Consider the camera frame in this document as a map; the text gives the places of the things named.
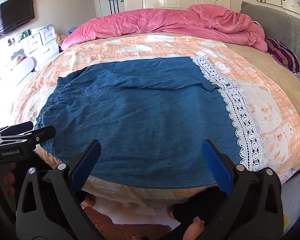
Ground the grey padded headboard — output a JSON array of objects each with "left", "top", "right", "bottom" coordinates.
[{"left": 240, "top": 1, "right": 300, "bottom": 79}]

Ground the purple striped pillow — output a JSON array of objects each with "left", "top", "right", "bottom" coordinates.
[{"left": 265, "top": 37, "right": 300, "bottom": 77}]

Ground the brown dotted cloth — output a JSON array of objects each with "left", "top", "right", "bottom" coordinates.
[{"left": 84, "top": 205, "right": 172, "bottom": 240}]

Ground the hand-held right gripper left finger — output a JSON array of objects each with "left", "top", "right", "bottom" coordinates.
[{"left": 16, "top": 139, "right": 102, "bottom": 240}]

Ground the bed with beige sheet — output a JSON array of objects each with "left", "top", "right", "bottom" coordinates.
[{"left": 225, "top": 41, "right": 300, "bottom": 220}]

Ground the black wall television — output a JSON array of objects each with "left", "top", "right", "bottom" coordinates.
[{"left": 0, "top": 0, "right": 35, "bottom": 42}]

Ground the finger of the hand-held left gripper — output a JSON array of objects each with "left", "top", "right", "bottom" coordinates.
[
  {"left": 0, "top": 121, "right": 35, "bottom": 135},
  {"left": 4, "top": 125, "right": 56, "bottom": 148}
]

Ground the pink duvet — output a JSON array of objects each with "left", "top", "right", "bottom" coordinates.
[{"left": 61, "top": 4, "right": 268, "bottom": 53}]

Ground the orange printed blanket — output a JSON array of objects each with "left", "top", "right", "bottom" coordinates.
[{"left": 10, "top": 33, "right": 300, "bottom": 202}]

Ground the blue denim pants lace trim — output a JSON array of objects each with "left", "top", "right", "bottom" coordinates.
[{"left": 35, "top": 56, "right": 268, "bottom": 189}]

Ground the white drawer dresser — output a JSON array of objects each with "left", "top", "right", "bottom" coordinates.
[{"left": 5, "top": 24, "right": 61, "bottom": 68}]

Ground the person's left hand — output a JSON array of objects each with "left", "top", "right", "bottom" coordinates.
[{"left": 2, "top": 162, "right": 17, "bottom": 196}]

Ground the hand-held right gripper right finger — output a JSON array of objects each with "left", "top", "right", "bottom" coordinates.
[{"left": 201, "top": 139, "right": 284, "bottom": 240}]

